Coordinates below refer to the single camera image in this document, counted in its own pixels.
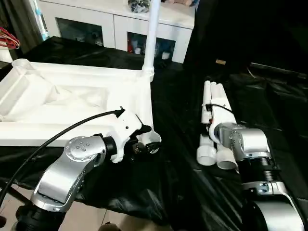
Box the white plastic table leg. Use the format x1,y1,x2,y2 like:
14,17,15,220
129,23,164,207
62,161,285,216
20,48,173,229
141,0,161,76
196,81,217,166
217,83,233,115
210,82,238,170

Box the white plastic table top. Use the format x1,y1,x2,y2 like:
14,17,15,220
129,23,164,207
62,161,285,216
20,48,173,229
0,58,162,154

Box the black glossy mat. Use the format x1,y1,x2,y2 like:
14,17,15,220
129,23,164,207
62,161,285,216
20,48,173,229
0,36,308,231

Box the grey robot foot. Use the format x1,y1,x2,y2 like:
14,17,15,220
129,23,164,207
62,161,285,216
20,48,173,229
100,222,118,231

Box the black television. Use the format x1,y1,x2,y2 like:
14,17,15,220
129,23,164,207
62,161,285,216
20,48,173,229
250,63,308,78

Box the white glass-door cabinet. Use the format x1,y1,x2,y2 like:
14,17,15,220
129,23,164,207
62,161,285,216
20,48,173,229
36,0,195,64

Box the white teal patterned curtain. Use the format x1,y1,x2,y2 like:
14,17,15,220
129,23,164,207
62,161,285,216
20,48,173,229
33,0,50,40

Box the white plastic container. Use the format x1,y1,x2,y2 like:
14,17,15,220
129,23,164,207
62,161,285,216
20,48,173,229
0,48,13,62

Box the red clothes hangers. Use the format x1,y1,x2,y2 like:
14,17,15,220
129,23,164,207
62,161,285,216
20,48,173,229
0,26,21,49

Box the grey curtain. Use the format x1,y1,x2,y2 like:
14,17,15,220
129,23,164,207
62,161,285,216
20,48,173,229
0,0,44,55

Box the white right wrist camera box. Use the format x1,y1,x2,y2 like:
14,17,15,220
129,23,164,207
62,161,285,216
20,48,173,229
201,103,233,145

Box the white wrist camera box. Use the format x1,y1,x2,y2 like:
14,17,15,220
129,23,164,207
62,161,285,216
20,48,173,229
109,111,145,164
201,103,233,145

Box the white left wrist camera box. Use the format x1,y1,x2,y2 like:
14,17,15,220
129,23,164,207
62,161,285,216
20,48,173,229
109,111,145,164

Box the black metal table frame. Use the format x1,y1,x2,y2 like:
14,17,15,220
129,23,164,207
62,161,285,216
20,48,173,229
0,184,38,206

